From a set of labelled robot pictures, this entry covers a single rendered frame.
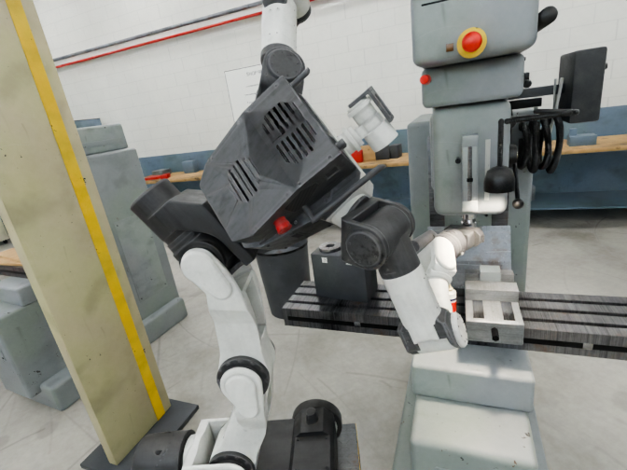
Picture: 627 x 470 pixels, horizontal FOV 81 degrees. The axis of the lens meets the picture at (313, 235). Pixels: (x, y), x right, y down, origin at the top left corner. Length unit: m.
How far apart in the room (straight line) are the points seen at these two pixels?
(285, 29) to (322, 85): 4.72
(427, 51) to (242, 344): 0.85
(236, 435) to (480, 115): 1.13
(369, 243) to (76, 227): 1.62
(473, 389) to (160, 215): 1.01
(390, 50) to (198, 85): 3.14
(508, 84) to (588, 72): 0.41
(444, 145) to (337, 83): 4.60
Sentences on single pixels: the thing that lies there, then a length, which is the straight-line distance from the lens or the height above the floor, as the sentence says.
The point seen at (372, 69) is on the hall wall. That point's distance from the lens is 5.53.
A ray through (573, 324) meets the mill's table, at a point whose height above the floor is 0.95.
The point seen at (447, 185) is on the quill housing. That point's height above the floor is 1.41.
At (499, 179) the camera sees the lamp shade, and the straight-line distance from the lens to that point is 1.02.
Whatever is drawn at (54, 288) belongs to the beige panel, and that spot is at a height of 1.07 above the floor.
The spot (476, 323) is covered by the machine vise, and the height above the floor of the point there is 1.02.
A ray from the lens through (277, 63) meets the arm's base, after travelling 0.89.
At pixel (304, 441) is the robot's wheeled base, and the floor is 0.59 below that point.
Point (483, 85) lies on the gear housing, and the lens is 1.07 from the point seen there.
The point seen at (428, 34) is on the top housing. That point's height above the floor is 1.80.
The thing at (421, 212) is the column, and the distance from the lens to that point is 1.65.
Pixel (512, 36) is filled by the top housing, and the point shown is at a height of 1.76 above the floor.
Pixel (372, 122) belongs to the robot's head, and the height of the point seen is 1.63.
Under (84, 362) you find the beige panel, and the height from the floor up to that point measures 0.67.
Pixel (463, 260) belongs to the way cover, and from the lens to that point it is 1.65.
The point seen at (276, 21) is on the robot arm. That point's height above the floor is 1.88.
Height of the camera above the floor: 1.68
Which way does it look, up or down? 19 degrees down
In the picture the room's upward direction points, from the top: 8 degrees counter-clockwise
